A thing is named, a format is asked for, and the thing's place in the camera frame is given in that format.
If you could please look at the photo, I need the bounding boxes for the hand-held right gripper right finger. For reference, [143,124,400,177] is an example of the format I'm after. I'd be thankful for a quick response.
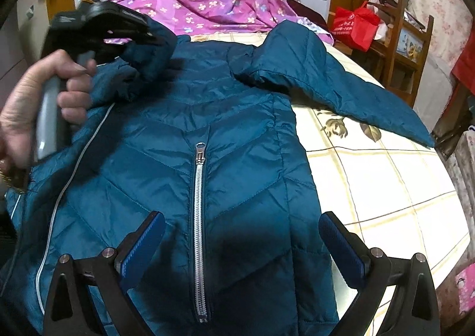
[318,212,440,336]

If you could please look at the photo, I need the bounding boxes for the red shopping bag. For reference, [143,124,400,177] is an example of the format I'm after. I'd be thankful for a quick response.
[331,1,381,53]

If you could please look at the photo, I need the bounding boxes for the rose print checked bed sheet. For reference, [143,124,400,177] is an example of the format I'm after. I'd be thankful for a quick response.
[178,30,469,336]

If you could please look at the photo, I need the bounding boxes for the pink printed cloth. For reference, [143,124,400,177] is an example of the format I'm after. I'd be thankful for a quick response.
[453,262,475,316]

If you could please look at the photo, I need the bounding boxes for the person's left hand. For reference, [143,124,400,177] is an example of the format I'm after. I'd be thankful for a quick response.
[0,48,98,177]

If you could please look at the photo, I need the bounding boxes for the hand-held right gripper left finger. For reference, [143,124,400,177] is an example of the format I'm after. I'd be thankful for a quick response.
[42,211,166,336]

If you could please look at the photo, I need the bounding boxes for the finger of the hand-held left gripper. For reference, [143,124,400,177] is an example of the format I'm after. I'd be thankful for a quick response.
[106,13,158,53]

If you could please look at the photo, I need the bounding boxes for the teal puffer jacket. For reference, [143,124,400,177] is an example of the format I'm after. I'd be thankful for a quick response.
[0,19,436,336]

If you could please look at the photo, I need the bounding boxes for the pale floral curtain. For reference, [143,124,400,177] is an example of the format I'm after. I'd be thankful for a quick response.
[406,0,466,73]

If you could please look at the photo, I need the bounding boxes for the wooden chair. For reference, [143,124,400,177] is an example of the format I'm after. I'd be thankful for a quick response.
[365,0,435,107]

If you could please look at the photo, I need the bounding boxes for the red cloth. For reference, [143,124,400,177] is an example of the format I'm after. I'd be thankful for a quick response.
[450,41,475,96]

